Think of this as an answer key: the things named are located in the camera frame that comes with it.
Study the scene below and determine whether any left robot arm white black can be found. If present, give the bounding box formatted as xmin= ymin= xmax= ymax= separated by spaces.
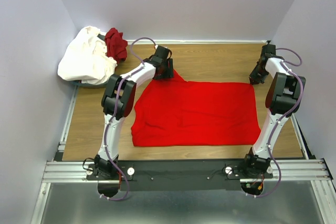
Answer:
xmin=94 ymin=45 xmax=173 ymax=179

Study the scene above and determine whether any aluminium extrusion frame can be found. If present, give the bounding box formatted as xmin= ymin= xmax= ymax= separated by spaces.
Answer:
xmin=32 ymin=88 xmax=335 ymax=223

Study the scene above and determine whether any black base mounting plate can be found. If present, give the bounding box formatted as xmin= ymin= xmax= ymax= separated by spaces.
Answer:
xmin=82 ymin=159 xmax=273 ymax=196

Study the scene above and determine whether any dark red t-shirt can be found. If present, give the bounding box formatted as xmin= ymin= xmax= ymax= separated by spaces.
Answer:
xmin=104 ymin=28 xmax=128 ymax=63

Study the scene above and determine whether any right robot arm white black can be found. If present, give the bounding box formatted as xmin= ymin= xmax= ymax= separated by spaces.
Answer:
xmin=240 ymin=41 xmax=306 ymax=178

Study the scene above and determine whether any white t-shirt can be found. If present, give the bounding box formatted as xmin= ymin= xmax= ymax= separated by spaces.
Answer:
xmin=57 ymin=26 xmax=118 ymax=85

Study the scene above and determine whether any grey laundry basket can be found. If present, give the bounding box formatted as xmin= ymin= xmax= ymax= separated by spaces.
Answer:
xmin=69 ymin=71 xmax=114 ymax=88

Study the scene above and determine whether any bright red t-shirt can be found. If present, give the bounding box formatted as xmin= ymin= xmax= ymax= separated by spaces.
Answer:
xmin=131 ymin=72 xmax=261 ymax=147

